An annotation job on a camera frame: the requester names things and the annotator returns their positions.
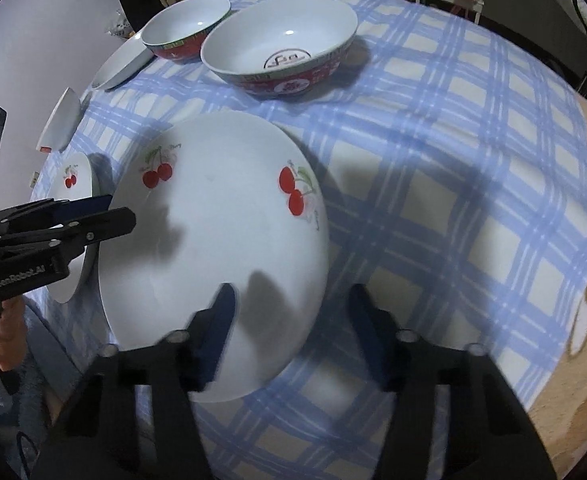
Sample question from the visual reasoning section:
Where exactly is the small white cherry plate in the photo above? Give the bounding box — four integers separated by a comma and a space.
46, 152, 102, 305

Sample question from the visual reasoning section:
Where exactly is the large red-rimmed bowl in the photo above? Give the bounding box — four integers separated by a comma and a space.
200, 0, 359, 98

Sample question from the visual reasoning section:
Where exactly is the large white cherry plate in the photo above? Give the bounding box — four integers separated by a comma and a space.
98, 110, 329, 403

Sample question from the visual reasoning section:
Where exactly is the person's left hand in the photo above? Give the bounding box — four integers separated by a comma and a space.
0, 296, 28, 372

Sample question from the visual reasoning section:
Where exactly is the small white bowl edge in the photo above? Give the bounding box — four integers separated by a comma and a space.
36, 88, 80, 153

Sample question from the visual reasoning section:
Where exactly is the blue plaid tablecloth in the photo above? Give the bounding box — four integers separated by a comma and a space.
22, 0, 587, 480

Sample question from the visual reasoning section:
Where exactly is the small red-rimmed bowl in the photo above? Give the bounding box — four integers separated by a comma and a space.
140, 0, 231, 63

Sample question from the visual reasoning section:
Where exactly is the white cherry plate far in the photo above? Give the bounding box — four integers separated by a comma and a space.
90, 34, 153, 90

